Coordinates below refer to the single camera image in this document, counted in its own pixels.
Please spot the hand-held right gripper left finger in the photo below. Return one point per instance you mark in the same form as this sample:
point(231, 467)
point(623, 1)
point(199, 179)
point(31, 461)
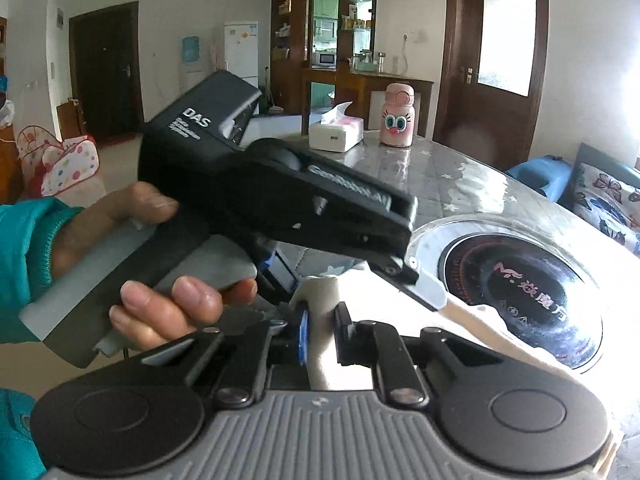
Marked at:
point(302, 335)

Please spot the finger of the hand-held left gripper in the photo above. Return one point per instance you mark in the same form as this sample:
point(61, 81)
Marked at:
point(281, 275)
point(400, 266)

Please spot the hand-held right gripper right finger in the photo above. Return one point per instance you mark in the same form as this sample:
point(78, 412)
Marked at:
point(345, 337)

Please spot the white garment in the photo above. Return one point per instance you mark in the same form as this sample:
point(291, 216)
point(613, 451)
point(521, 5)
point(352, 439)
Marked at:
point(322, 300)

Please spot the person's left forearm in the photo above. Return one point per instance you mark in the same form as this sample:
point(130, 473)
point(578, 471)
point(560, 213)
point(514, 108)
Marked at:
point(25, 250)

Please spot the person's left hand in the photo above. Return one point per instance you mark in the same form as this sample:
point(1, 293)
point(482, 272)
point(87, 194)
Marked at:
point(115, 210)

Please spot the water dispenser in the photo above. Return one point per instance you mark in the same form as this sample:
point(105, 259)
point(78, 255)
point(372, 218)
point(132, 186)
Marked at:
point(190, 57)

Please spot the white refrigerator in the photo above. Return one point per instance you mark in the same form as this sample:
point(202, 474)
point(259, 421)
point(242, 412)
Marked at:
point(240, 50)

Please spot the dark entrance door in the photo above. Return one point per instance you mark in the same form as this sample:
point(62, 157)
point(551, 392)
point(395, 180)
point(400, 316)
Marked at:
point(102, 70)

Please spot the round black induction cooktop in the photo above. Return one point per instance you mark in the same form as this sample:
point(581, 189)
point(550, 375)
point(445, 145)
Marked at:
point(525, 285)

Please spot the white tissue box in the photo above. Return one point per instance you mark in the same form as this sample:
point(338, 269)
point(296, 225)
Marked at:
point(335, 132)

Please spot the polka dot fabric toy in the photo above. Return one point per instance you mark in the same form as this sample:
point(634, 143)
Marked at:
point(65, 162)

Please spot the microwave oven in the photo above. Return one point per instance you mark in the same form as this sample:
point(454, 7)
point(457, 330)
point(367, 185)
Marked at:
point(325, 58)

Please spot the dark wooden shelf cabinet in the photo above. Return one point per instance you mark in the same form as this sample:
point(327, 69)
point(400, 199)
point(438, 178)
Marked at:
point(295, 20)

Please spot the pink cartoon face bottle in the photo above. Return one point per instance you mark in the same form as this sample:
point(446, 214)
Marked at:
point(397, 115)

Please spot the brown door with frosted glass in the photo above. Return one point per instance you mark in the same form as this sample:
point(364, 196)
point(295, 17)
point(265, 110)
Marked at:
point(460, 110)

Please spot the blue pillow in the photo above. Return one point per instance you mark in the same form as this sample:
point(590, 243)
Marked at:
point(542, 175)

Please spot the butterfly print cushion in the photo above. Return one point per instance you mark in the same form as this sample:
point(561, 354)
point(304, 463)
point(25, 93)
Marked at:
point(605, 200)

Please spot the person's teal jacket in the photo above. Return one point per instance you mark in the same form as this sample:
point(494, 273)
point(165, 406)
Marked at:
point(15, 435)

